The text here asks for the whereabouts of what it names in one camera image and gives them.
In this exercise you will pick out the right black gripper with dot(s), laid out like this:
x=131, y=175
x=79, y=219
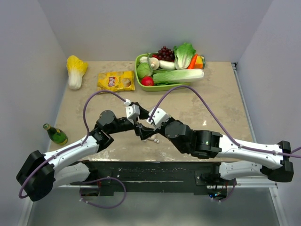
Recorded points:
x=160, y=130

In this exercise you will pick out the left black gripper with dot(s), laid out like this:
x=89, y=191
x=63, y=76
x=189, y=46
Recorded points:
x=139, y=129

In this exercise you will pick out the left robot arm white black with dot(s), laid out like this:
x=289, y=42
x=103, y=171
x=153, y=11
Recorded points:
x=37, y=175

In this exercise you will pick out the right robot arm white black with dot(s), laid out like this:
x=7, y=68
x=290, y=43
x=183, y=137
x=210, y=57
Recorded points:
x=253, y=159

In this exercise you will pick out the beige earbud case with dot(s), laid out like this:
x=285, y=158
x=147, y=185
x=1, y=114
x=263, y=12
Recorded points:
x=153, y=137

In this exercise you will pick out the green plastic basket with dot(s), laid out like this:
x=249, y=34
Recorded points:
x=155, y=88

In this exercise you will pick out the red apple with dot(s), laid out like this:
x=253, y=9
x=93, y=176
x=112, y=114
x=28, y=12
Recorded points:
x=148, y=81

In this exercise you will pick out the long white green cabbage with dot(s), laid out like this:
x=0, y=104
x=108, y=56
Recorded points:
x=178, y=76

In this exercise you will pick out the yellow Lays chips bag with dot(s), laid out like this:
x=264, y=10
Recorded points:
x=116, y=81

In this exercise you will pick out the round green cabbage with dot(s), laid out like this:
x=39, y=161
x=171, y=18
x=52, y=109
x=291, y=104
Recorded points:
x=143, y=70

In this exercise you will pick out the beige mushroom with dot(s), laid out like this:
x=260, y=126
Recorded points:
x=154, y=63

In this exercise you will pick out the white daikon radish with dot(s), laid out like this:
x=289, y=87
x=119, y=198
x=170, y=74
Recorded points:
x=166, y=65

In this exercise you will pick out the purple grapes bunch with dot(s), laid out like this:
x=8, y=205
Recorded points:
x=165, y=54

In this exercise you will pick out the orange carrot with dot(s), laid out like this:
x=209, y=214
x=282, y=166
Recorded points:
x=193, y=61

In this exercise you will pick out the green leafy lettuce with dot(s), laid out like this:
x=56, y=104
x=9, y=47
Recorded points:
x=183, y=55

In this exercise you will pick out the orange pumpkin slice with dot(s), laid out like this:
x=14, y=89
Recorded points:
x=200, y=62

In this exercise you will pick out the yellow napa cabbage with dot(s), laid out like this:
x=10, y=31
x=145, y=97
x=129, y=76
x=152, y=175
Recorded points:
x=76, y=70

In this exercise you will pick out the green champagne bottle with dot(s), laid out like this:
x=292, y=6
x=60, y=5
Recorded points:
x=56, y=135

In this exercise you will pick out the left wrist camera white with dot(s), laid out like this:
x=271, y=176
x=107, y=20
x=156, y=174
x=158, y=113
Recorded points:
x=132, y=110

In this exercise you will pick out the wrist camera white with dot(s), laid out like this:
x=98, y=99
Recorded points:
x=158, y=118
x=132, y=110

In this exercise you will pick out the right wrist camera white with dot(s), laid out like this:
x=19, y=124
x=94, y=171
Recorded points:
x=158, y=118

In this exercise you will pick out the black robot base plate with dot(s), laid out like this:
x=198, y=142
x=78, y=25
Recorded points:
x=199, y=178

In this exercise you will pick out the aluminium frame rail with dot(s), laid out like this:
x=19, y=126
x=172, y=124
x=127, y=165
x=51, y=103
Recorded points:
x=234, y=67

